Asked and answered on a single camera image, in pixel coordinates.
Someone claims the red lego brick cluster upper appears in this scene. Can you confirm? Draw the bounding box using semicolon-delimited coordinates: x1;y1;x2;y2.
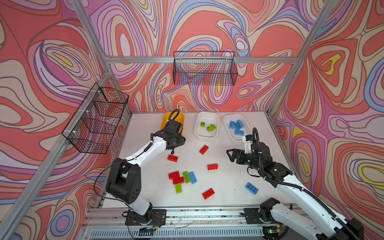
168;171;180;180

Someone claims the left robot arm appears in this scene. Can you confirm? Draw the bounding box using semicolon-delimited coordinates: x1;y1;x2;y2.
105;120;186;216

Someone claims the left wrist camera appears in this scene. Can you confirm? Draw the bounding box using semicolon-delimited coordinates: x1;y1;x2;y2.
167;120;183;134

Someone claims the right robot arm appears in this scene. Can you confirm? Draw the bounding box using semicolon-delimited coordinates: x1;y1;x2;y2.
226;141;364;240

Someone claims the green lego brick bottom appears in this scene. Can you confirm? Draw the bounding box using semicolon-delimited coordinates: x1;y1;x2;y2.
175;184;182;194

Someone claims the yellow plastic container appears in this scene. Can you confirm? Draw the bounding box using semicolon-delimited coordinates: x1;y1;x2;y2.
160;112;185;129

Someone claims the middle white plastic container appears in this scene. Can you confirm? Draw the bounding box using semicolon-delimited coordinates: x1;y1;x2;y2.
194;112;220;140

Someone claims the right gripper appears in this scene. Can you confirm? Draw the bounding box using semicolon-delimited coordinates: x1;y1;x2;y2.
226;149;262;172

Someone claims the right white plastic container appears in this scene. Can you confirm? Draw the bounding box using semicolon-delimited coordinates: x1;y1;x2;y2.
223;114;252;144

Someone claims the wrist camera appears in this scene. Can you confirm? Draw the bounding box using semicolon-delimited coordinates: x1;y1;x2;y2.
167;120;183;134
243;135;254;153

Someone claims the red lego brick cluster lower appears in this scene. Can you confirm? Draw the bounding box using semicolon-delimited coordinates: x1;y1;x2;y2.
173;177;185;185

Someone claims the red lego brick top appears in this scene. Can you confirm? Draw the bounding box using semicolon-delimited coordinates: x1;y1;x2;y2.
199;145;209;155

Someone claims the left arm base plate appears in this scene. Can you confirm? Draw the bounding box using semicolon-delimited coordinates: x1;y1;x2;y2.
122;209;167;227

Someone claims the red lego brick bottom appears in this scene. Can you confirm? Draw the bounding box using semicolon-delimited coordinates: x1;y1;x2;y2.
202;188;215;200

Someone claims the left black wire basket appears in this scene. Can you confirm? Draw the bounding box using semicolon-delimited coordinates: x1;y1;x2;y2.
62;83;129;155

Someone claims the white plastic container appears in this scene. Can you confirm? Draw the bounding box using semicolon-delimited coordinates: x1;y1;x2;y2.
194;112;220;140
223;114;252;144

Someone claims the red lego brick on side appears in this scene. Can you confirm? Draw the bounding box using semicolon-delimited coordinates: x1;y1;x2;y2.
207;164;219;171

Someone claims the black wire basket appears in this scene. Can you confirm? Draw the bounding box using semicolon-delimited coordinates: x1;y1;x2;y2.
173;50;238;86
62;83;129;155

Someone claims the back black wire basket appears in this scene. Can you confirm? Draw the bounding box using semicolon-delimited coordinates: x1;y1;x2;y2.
173;50;238;86

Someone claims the small green lego brick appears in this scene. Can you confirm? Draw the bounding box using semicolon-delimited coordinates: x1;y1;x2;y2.
209;124;216;132

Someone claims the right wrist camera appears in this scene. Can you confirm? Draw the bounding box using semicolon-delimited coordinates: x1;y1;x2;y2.
243;135;254;153

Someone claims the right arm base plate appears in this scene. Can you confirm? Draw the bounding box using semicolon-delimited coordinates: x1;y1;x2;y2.
240;208;284;226

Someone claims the blue lego brick cluster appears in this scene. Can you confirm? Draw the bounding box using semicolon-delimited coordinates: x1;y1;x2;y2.
188;172;197;184

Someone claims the red lego brick cluster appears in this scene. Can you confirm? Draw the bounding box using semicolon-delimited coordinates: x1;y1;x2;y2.
168;171;180;180
173;177;185;185

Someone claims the red lego brick left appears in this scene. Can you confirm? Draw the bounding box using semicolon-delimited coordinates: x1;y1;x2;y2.
167;155;179;163

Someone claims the green lego brick cluster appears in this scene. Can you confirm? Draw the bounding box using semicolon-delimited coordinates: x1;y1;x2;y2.
182;171;192;184

